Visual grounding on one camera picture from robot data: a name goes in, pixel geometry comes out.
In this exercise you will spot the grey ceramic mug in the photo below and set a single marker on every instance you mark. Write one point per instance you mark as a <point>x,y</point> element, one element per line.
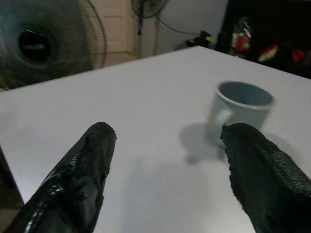
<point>245,114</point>

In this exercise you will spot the black device with yellow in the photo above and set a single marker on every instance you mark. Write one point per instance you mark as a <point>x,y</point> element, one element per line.
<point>202,38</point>

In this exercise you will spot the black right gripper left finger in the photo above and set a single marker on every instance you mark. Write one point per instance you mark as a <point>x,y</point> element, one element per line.
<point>80,174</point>

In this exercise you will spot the red green white packet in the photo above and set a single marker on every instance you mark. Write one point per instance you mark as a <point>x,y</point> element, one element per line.
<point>268,54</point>

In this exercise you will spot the clear snack bag red label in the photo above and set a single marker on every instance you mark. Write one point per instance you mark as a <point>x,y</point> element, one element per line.
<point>241,41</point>

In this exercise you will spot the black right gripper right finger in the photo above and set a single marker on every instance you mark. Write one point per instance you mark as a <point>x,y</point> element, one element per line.
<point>262,179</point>

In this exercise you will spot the black shelf unit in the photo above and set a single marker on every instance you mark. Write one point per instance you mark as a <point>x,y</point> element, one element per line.
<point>272,21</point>

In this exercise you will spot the white panel door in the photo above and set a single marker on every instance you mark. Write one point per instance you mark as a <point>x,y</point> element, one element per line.
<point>115,26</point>

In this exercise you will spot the large grey pedestal fan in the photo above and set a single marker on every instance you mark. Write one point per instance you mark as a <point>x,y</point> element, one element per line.
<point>60,41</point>

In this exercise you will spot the small black standing fan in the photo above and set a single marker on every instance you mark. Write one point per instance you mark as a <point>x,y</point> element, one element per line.
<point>149,7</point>

